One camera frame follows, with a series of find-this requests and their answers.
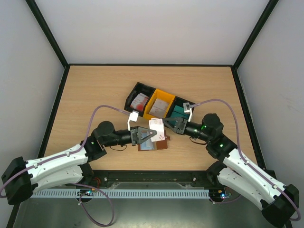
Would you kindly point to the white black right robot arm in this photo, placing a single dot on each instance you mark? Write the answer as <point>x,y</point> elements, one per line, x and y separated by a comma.
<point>277,201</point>

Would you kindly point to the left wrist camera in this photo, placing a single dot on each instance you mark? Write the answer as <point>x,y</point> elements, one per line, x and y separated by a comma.
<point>133,116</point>

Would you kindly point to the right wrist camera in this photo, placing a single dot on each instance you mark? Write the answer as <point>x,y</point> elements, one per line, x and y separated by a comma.
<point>188,110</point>

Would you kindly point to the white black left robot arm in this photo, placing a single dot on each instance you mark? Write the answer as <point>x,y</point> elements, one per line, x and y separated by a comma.
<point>23,178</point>

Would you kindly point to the black plastic bin left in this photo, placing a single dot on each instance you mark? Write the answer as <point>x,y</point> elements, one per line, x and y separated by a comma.
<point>139,88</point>

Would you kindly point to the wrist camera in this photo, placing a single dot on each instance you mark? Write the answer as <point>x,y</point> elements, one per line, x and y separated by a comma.
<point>133,116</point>
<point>188,110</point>

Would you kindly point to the green card stack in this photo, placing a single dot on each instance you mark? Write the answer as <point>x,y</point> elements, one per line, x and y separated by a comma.
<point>179,112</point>

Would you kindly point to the black metal frame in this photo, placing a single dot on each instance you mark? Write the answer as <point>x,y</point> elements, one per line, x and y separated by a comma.
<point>234,67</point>

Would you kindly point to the brown leather card holder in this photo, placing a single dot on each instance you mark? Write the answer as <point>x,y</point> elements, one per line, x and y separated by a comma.
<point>154,146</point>

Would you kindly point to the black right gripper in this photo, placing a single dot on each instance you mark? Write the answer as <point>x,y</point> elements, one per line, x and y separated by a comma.
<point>180,125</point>

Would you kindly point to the white credit card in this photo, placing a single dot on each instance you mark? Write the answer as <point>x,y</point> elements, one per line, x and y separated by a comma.
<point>157,125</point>

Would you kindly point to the black plastic bin right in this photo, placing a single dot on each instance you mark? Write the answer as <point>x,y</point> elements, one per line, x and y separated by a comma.
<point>179,102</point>

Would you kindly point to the yellow plastic bin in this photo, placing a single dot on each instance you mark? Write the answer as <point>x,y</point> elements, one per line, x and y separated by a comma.
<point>161,95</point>

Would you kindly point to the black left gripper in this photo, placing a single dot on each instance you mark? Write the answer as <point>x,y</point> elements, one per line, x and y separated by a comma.
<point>137,130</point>

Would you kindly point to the red white card stack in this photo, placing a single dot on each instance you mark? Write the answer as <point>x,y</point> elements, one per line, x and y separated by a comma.
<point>139,102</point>

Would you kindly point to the light blue cable duct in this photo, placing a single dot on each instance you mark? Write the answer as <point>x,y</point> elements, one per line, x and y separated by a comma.
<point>123,194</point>

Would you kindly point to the black plastic bin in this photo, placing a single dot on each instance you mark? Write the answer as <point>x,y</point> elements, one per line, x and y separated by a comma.
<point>139,88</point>
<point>179,102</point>

